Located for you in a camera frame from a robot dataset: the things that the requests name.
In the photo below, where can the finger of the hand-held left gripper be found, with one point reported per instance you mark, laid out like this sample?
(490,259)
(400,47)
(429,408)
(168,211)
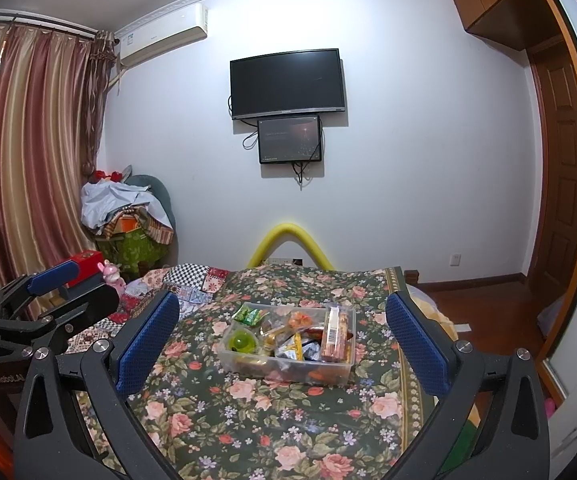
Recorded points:
(93,300)
(53,277)

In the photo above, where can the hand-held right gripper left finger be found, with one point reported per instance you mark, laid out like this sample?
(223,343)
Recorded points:
(151,340)

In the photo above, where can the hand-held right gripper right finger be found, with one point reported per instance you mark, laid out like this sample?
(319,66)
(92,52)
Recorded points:
(413,340)

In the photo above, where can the clear green-edged snack bag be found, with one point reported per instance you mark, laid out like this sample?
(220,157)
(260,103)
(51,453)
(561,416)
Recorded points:
(248,316)

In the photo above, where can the white blue snack packet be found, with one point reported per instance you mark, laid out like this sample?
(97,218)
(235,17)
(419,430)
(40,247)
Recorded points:
(296,349)

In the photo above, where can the clear plastic container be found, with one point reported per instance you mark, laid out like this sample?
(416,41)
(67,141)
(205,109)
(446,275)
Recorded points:
(288,375)

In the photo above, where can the pink toy figure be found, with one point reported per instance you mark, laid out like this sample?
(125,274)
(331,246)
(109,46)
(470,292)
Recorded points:
(111,277)

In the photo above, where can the red box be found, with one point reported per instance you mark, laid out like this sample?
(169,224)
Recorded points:
(86,262)

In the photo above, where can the white paper sheet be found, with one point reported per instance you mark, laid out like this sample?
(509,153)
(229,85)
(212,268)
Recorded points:
(463,327)

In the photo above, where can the green printed cloth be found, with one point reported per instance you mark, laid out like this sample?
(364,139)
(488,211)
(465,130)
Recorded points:
(133,252)

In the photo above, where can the patchwork quilt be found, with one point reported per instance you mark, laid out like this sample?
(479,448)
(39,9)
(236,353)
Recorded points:
(198,280)

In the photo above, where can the long biscuit packet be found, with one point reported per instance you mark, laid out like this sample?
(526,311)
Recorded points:
(336,332)

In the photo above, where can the green jelly cup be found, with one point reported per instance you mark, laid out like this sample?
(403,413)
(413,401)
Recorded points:
(241,342)

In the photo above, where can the pile of clothes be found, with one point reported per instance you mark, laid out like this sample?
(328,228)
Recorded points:
(113,205)

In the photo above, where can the red snack packet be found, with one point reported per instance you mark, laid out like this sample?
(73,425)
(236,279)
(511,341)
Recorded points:
(313,331)

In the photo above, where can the orange crisps packet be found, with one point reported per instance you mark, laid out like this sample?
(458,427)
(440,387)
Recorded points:
(298,317)

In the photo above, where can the floral blanket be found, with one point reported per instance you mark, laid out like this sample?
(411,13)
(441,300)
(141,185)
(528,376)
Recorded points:
(248,410)

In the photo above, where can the grey chair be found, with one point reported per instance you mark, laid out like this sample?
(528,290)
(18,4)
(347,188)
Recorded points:
(161,200)

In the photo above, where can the golden snack packet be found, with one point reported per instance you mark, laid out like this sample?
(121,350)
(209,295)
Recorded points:
(273,336)

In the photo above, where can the striped curtain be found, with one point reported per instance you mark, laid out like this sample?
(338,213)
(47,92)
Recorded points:
(23,150)

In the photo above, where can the white power strip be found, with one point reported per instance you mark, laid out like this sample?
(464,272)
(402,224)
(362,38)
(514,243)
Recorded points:
(283,261)

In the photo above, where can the yellow foam tube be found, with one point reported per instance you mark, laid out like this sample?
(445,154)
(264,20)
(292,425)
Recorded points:
(291,232)

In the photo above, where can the wooden door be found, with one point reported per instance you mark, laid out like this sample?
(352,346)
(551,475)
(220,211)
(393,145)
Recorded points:
(560,170)

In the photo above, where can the white air conditioner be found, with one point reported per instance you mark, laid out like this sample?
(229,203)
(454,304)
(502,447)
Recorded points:
(163,35)

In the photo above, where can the wooden upper cabinet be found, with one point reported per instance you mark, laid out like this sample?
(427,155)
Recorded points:
(498,0)

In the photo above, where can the white wall socket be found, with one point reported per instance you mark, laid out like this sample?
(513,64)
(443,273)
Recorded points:
(454,260)

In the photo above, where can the small wall monitor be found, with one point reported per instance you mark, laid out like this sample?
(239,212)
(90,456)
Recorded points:
(291,140)

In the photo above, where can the black wall television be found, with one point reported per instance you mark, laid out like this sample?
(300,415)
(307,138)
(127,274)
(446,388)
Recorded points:
(288,85)

